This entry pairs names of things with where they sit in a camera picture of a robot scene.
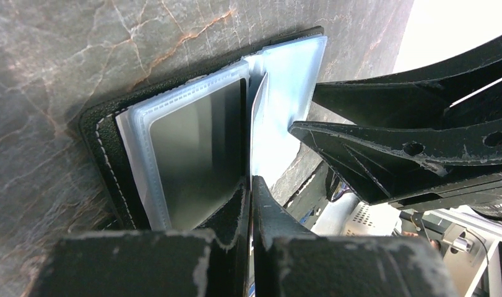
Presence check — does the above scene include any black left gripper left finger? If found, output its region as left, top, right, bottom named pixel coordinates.
left=30, top=180, right=250, bottom=296

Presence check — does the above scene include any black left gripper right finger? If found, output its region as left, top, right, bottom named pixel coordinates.
left=251, top=176, right=458, bottom=296

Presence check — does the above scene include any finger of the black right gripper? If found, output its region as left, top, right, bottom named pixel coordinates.
left=313, top=35, right=502, bottom=129

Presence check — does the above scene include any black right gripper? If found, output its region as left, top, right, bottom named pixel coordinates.
left=289, top=119, right=502, bottom=221

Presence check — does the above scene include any black card holder wallet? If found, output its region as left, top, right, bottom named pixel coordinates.
left=79, top=26, right=327, bottom=230

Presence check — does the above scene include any black credit card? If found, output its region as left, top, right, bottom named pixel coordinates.
left=150, top=79, right=246, bottom=230

